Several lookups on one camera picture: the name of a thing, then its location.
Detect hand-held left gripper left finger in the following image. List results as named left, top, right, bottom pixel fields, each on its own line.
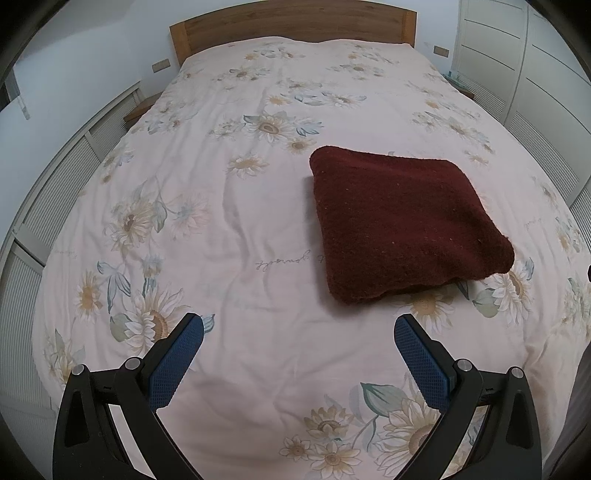
left=53, top=312, right=205, bottom=480

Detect wooden bed headboard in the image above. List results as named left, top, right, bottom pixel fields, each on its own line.
left=169, top=11, right=417, bottom=70

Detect floral white bed quilt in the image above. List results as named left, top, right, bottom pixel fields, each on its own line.
left=30, top=38, right=591, bottom=480

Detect wooden nightstand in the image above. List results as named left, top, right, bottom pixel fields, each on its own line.
left=445, top=73, right=476, bottom=100
left=124, top=92, right=162, bottom=122

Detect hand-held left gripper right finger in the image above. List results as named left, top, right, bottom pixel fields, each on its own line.
left=394, top=314, right=542, bottom=480

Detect dark red towel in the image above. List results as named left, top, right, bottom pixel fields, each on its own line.
left=308, top=145, right=515, bottom=306

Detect white panelled wardrobe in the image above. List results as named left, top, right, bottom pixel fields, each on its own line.
left=450, top=0, right=591, bottom=217

